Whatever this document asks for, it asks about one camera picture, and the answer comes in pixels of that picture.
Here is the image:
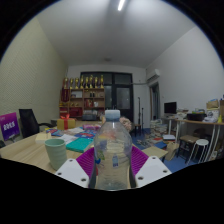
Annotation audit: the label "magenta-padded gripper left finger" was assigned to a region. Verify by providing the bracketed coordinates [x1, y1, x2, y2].
[54, 146, 98, 189]

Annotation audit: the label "teal book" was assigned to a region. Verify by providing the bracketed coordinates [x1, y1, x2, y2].
[65, 137, 95, 154]

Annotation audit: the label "black computer monitor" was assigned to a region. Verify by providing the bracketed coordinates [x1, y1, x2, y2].
[163, 101, 178, 116]

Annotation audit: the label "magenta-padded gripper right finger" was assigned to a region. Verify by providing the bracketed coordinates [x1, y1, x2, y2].
[129, 145, 173, 189]

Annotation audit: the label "wooden shelf unit with trophies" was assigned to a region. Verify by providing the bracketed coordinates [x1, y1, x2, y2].
[59, 74, 106, 120]

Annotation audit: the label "white wall air conditioner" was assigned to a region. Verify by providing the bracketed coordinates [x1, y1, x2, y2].
[145, 68, 162, 84]

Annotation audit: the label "clear plastic water bottle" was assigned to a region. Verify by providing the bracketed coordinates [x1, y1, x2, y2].
[93, 109, 134, 192]

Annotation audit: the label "cluttered side desk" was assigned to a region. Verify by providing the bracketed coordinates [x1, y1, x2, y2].
[161, 114, 224, 161]

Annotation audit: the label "pale green cup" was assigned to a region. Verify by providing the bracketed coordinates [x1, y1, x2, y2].
[44, 137, 68, 172]

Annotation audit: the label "potted pink flowers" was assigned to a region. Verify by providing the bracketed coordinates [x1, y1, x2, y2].
[119, 116, 134, 133]

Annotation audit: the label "white round stool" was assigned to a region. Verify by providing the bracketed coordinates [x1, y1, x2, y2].
[186, 138, 210, 165]

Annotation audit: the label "yellow gift box red ribbon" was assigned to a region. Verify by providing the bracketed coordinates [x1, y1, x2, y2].
[56, 114, 77, 131]

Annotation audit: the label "brown wooden stool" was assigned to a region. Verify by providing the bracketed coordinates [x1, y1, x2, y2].
[178, 134, 200, 158]

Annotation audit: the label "purple sign board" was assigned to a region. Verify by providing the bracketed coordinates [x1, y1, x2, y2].
[0, 111, 21, 142]

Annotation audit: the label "black office chair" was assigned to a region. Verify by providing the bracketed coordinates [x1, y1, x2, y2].
[18, 108, 54, 139]

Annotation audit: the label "yellow notepad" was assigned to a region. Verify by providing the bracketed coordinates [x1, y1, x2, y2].
[34, 131, 53, 144]

